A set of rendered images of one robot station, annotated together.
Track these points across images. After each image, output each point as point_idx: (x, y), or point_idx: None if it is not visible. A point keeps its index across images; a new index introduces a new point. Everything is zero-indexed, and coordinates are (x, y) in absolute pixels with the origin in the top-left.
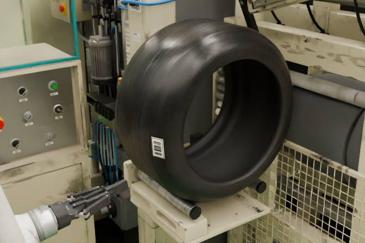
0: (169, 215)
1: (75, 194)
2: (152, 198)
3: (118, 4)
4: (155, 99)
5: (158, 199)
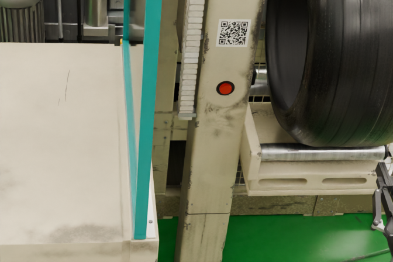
0: (353, 173)
1: (379, 215)
2: (306, 170)
3: None
4: None
5: (313, 167)
